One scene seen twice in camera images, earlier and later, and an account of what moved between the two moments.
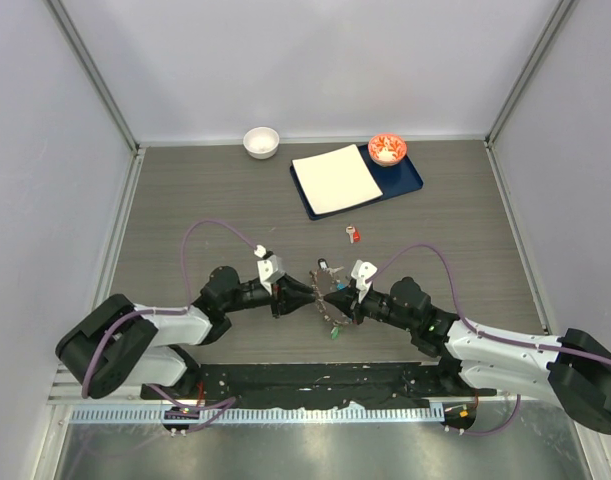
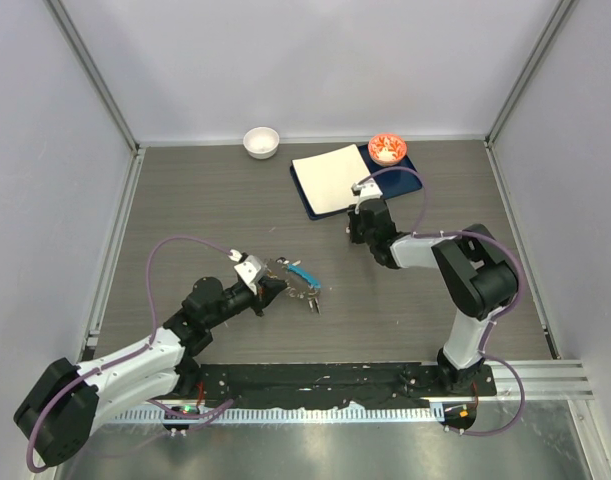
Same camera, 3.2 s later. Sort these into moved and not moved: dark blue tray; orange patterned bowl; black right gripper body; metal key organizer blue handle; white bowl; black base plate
Moved: black right gripper body; metal key organizer blue handle
Not moved: orange patterned bowl; white bowl; dark blue tray; black base plate
